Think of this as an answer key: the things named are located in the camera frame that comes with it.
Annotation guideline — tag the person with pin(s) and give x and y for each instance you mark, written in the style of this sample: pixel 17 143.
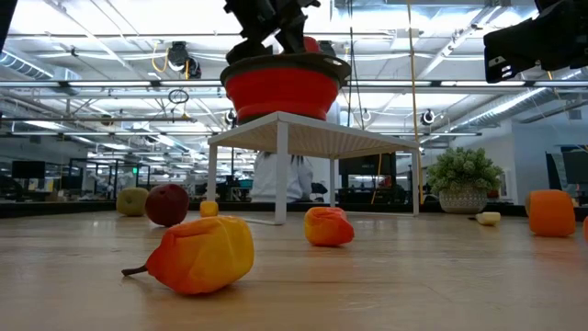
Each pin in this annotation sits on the person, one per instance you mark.
pixel 275 179

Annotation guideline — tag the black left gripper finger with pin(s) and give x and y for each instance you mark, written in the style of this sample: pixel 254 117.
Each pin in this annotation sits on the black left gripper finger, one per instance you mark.
pixel 294 34
pixel 250 49

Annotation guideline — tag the small pale yellow object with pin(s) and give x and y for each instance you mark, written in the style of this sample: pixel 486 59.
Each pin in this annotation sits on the small pale yellow object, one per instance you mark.
pixel 488 218

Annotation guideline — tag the red colander bowl grey rim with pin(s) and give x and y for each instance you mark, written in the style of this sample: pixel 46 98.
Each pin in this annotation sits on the red colander bowl grey rim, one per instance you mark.
pixel 285 96

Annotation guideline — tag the dark red pomegranate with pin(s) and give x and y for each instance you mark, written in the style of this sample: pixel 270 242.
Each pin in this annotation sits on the dark red pomegranate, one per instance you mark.
pixel 166 205

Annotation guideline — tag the small yellow orange pear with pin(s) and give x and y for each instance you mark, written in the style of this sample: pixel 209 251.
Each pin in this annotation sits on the small yellow orange pear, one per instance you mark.
pixel 206 255
pixel 209 209

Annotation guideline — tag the orange fruit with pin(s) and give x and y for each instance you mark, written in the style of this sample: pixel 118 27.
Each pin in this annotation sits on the orange fruit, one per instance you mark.
pixel 551 213

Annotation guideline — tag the green potted plant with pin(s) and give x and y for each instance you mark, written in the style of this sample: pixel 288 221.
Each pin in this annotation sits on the green potted plant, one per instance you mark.
pixel 464 179

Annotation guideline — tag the dark computer monitor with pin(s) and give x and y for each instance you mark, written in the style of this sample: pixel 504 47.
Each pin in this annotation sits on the dark computer monitor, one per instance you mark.
pixel 574 170

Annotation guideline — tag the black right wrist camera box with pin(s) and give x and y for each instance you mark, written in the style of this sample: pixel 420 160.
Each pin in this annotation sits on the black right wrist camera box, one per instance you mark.
pixel 510 50

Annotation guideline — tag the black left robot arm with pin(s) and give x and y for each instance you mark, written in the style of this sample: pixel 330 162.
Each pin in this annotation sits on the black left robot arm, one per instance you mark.
pixel 4 14

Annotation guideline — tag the small red yellow peach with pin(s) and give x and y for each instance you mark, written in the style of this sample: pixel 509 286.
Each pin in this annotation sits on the small red yellow peach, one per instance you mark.
pixel 328 226
pixel 586 230

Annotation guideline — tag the white perforated metal shelf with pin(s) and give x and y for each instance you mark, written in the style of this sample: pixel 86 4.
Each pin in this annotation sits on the white perforated metal shelf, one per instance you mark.
pixel 312 138

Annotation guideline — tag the red yellow mango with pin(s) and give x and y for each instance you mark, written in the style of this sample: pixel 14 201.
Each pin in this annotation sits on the red yellow mango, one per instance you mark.
pixel 312 45

